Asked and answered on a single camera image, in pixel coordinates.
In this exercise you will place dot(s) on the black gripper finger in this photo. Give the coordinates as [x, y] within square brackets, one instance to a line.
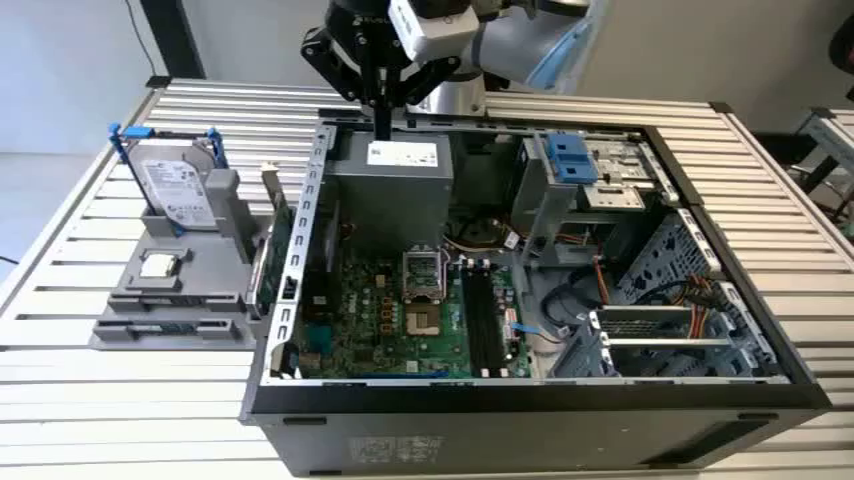
[334, 70]
[427, 75]

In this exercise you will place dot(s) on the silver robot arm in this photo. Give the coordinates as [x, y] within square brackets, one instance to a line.
[514, 40]

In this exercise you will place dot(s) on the black RAM slot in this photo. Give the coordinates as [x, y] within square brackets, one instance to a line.
[490, 320]
[474, 320]
[482, 320]

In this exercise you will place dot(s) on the grey power supply unit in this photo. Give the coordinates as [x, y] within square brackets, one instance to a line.
[387, 200]

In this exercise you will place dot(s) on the blue plastic drive latch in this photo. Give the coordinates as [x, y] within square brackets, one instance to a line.
[567, 157]

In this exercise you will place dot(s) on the hard disk in blue carrier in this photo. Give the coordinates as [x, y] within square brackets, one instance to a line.
[174, 185]

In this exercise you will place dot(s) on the green graphics card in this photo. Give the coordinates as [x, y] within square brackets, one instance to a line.
[279, 240]

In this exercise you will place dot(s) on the grey parts rack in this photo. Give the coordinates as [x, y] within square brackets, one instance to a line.
[214, 260]

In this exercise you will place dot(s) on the silver CPU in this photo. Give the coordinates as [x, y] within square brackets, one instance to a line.
[158, 265]

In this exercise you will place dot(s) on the CPU socket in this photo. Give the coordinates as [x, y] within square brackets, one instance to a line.
[423, 322]

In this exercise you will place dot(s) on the green motherboard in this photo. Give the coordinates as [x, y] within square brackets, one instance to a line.
[361, 320]

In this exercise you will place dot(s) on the blue expansion slot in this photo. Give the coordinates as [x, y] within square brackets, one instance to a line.
[401, 374]

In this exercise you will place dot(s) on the aluminium slat side table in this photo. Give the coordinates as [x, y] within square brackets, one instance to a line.
[828, 127]

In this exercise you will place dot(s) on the perforated metal disk bay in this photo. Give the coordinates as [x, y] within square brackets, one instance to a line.
[667, 325]

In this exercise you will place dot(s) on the person in dark shirt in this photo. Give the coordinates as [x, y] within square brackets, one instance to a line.
[842, 47]

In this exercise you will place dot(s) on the black open PC case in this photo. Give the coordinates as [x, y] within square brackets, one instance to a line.
[467, 440]

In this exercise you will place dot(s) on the black upright post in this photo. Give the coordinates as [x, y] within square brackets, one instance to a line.
[175, 40]

